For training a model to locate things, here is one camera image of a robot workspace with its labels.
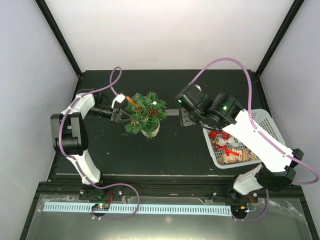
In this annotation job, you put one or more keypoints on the white bulb string lights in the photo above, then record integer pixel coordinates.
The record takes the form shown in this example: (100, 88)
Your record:
(172, 112)

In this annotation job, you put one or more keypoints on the white slotted cable duct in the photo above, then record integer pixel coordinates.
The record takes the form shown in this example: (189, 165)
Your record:
(147, 209)

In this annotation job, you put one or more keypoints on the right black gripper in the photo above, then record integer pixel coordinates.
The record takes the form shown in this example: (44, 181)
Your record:
(184, 119)

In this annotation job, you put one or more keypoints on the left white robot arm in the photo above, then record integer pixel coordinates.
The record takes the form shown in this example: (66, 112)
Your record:
(69, 134)

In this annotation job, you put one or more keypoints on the gold glitter berry sprig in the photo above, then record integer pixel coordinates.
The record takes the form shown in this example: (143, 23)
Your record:
(135, 122)

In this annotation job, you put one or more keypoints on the white perforated plastic basket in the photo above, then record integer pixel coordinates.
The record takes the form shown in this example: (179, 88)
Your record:
(263, 119)

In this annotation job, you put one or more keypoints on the small circuit board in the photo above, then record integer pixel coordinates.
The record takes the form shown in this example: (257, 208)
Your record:
(100, 207)
(241, 209)

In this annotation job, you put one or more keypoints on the orange ribbon bow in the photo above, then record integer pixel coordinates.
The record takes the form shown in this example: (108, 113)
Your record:
(138, 109)

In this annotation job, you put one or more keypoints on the left black frame post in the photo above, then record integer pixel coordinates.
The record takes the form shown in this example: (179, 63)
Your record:
(46, 12)

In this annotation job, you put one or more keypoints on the brown pinecone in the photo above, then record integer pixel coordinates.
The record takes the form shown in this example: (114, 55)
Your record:
(153, 112)

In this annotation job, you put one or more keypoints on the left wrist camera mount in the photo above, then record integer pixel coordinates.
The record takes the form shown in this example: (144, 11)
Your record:
(119, 98)

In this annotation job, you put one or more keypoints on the small green christmas tree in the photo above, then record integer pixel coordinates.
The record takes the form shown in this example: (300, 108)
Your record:
(149, 130)

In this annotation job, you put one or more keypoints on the left small circuit board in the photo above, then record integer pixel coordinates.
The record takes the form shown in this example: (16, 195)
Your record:
(100, 207)

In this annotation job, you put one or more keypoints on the right black frame post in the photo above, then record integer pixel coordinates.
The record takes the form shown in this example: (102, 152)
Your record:
(282, 30)

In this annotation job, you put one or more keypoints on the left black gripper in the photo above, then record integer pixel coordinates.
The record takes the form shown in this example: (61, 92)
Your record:
(116, 118)

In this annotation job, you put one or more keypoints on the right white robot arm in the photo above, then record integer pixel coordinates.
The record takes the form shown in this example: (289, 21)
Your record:
(225, 113)

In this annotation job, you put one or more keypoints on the right small circuit board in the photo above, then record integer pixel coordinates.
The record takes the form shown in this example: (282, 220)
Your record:
(241, 209)

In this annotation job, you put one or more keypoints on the black frame post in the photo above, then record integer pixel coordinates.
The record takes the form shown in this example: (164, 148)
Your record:
(282, 30)
(46, 12)

